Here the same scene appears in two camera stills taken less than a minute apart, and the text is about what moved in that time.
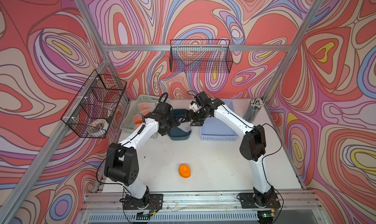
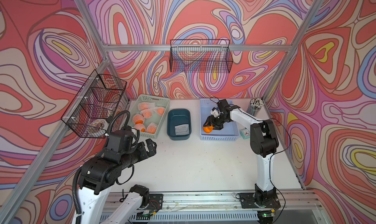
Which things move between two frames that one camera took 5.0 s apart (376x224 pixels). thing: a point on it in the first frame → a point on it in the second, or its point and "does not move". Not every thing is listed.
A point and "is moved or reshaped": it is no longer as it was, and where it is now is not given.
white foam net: (185, 126) is moved or reshaped
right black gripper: (198, 123) → (211, 120)
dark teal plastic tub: (177, 133) does not move
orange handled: (184, 170) → (208, 129)
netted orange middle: (144, 112) does not move
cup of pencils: (254, 106) does not move
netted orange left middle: (137, 119) does not move
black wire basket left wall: (89, 114) does not move
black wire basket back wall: (202, 56) does not move
